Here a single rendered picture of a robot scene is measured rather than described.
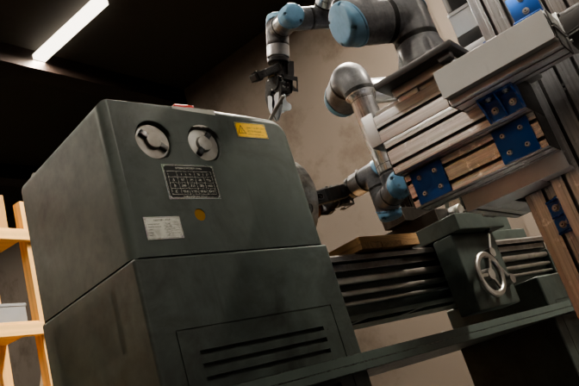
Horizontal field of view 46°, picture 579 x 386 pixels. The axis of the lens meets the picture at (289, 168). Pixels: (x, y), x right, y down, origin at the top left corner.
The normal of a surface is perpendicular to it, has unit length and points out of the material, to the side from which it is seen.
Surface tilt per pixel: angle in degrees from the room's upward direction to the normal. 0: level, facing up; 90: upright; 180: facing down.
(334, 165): 90
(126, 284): 90
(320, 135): 90
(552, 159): 90
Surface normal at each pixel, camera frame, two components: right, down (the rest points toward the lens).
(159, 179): 0.63, -0.44
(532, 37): -0.60, -0.10
